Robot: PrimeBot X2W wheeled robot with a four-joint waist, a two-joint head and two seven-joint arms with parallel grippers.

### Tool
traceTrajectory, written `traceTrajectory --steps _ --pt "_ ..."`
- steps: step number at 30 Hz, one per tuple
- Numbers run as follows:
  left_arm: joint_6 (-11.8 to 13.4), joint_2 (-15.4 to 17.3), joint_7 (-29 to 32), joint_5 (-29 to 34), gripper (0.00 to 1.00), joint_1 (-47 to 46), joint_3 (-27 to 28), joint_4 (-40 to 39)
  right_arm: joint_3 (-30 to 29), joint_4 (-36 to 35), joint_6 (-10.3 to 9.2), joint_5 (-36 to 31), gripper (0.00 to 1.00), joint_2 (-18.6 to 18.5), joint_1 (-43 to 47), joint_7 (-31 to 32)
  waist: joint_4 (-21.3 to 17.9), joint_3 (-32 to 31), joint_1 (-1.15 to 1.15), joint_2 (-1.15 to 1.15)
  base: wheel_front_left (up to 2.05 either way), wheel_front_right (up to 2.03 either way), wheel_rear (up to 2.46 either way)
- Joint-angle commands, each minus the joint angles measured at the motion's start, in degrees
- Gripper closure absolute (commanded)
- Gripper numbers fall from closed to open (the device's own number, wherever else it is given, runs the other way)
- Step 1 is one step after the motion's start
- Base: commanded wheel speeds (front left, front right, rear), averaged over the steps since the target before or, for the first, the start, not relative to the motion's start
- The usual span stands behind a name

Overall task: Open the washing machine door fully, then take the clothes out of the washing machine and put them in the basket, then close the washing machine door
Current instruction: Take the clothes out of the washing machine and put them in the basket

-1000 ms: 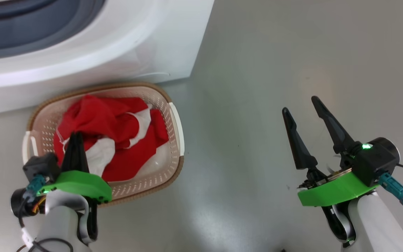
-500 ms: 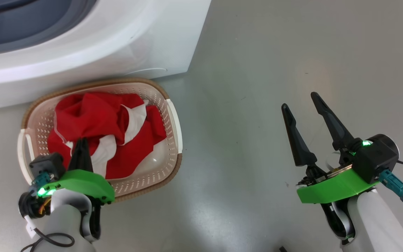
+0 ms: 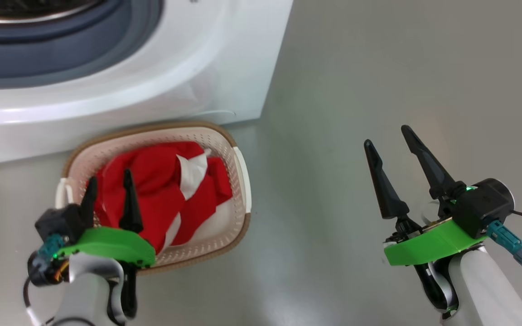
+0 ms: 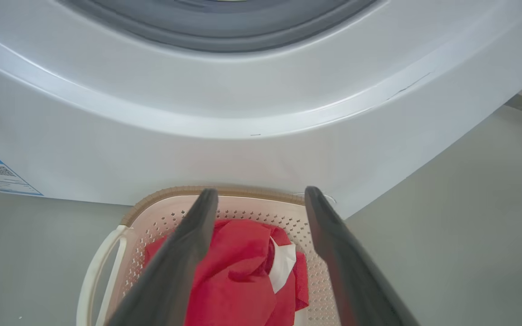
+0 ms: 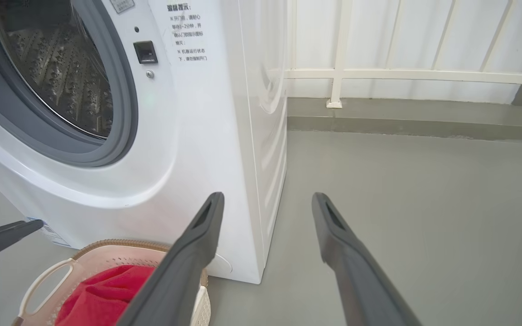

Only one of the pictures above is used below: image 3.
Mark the steel washer drum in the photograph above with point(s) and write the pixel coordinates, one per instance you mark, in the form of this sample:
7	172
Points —
16	7

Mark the white front-load washing machine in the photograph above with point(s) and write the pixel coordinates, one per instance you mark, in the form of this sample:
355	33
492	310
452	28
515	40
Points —
197	68

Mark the grey rubber door gasket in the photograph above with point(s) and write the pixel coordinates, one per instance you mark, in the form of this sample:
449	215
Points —
61	59

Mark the red and white garment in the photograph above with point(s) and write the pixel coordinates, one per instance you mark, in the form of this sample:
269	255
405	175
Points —
152	181

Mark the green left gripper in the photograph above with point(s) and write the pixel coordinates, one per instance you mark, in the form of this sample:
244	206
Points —
107	244

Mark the cream perforated laundry basket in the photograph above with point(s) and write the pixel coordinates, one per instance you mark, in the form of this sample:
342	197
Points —
224	140

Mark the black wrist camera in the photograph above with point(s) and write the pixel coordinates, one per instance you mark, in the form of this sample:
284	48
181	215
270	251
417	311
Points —
57	222
487	203

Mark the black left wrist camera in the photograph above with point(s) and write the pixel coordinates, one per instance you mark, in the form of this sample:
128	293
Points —
57	222

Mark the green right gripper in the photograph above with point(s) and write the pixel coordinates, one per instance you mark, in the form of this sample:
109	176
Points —
433	246

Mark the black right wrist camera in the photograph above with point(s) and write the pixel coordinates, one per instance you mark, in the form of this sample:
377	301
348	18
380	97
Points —
487	203

